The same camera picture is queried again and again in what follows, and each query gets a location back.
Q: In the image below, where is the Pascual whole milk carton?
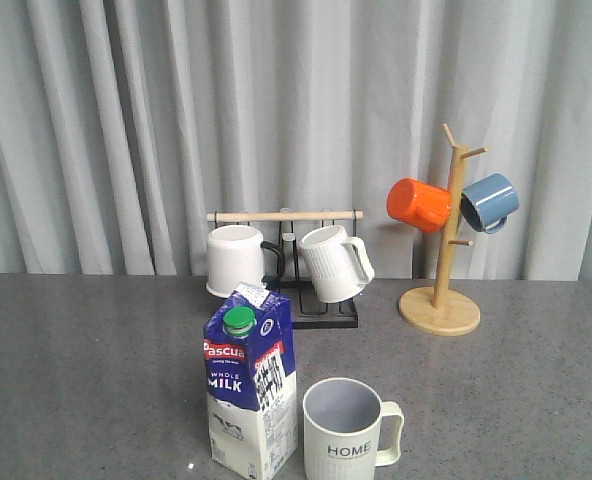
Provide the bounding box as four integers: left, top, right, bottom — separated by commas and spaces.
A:
203, 283, 298, 479

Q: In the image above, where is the white HOME mug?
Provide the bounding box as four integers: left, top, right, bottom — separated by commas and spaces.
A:
302, 377, 405, 479

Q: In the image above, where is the white ribbed mug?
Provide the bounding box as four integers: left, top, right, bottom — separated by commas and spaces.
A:
299, 225, 375, 303

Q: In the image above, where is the orange enamel mug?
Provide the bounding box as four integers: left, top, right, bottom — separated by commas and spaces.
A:
386, 178, 452, 233

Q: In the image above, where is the wooden mug tree stand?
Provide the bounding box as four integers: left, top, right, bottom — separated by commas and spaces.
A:
398, 123, 487, 336

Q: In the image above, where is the blue enamel mug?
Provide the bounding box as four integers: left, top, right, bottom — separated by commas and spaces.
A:
460, 173, 519, 234

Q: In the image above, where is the grey curtain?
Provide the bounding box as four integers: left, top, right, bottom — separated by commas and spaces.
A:
0, 1, 592, 280

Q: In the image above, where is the black wire mug rack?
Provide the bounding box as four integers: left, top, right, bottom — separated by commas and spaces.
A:
206, 206, 365, 330

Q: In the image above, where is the white mug black handle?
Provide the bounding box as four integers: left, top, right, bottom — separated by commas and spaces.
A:
206, 225, 285, 298

